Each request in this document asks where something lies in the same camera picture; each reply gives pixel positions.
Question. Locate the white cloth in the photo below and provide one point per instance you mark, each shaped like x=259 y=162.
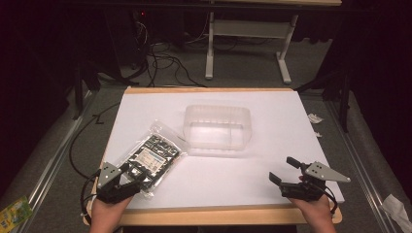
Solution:
x=396 y=210

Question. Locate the white board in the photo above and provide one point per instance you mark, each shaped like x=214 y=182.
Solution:
x=220 y=145

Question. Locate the black stand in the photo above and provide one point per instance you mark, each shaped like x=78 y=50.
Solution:
x=82 y=84
x=336 y=87

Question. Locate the small white paper scrap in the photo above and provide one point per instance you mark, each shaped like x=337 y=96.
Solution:
x=318 y=134

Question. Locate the clear plastic bag black contents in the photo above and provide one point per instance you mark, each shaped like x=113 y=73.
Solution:
x=152 y=158

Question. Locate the yellow green packet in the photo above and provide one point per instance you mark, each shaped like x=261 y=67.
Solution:
x=14 y=215

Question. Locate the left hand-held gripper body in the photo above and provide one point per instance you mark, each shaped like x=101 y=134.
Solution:
x=108 y=181

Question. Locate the person's right hand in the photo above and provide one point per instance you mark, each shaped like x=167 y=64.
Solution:
x=311 y=212

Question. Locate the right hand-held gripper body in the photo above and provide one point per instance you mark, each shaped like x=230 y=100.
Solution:
x=312 y=183

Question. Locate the person's left hand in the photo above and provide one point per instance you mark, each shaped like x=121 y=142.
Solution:
x=108 y=210

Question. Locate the crumpled white paper scrap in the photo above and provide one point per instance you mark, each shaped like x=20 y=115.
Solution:
x=315 y=118

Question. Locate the white desk frame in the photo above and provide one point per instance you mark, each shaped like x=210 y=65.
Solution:
x=249 y=35

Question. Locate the clear plastic container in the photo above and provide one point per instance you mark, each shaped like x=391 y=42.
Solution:
x=216 y=127

